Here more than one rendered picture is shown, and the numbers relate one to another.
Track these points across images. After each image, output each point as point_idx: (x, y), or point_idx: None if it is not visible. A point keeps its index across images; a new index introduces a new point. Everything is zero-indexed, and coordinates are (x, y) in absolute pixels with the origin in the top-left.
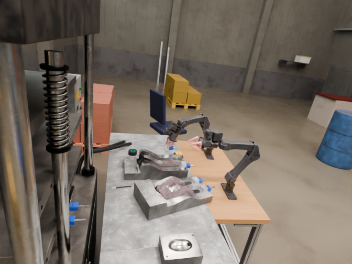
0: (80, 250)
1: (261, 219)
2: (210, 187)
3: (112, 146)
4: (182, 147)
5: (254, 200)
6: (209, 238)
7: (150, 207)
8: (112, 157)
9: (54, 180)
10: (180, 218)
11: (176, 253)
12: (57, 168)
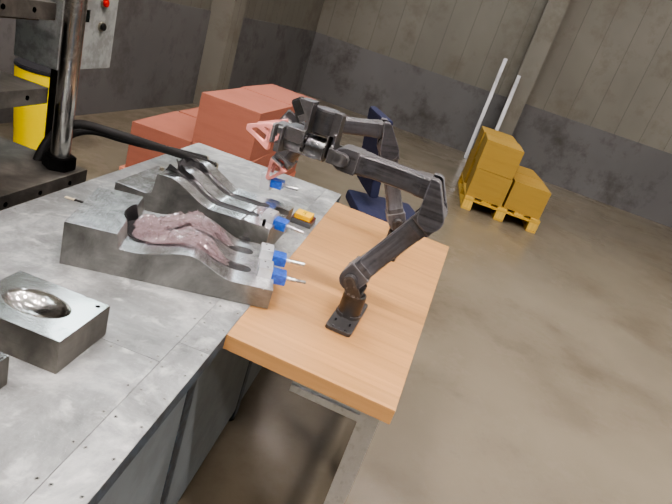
0: None
1: (367, 396)
2: (286, 276)
3: (148, 140)
4: (337, 216)
5: (403, 361)
6: (159, 351)
7: (66, 223)
8: (142, 167)
9: None
10: (140, 294)
11: (3, 307)
12: None
